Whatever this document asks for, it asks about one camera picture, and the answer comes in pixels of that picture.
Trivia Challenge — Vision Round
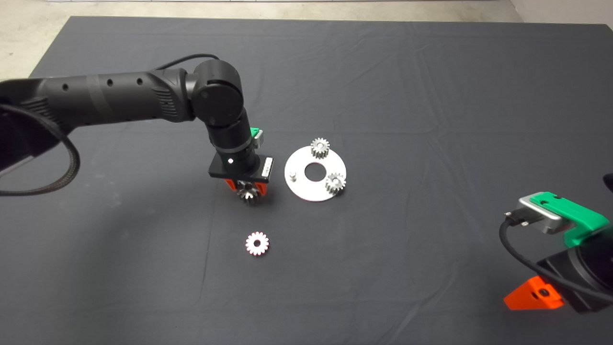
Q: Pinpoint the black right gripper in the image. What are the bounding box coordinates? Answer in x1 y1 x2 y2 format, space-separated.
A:
503 247 613 314

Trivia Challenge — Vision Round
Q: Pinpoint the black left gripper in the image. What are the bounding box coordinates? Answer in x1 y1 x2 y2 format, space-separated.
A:
208 152 274 195

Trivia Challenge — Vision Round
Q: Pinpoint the large steel gear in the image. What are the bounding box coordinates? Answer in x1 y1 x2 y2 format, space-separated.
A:
236 184 261 206

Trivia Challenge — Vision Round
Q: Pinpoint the small steel gear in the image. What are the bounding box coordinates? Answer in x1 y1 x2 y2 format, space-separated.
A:
326 172 347 195
245 232 270 256
310 138 331 159

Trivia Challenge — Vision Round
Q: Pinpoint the round metal plate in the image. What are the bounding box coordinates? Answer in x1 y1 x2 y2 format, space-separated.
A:
284 146 347 202

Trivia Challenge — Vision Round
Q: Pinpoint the dark grey table cloth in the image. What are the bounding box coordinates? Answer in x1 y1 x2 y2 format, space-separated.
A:
0 17 613 345

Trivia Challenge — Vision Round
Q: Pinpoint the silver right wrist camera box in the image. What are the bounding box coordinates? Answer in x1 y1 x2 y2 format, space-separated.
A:
518 194 575 235

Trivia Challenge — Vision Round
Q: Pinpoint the green right camera mount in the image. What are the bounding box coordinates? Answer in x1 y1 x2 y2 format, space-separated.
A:
532 192 610 249

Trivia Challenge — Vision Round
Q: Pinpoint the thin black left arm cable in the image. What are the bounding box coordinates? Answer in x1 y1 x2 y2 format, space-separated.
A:
156 54 221 71

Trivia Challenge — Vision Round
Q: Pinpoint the black braided hose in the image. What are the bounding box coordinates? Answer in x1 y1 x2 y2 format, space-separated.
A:
0 104 80 196

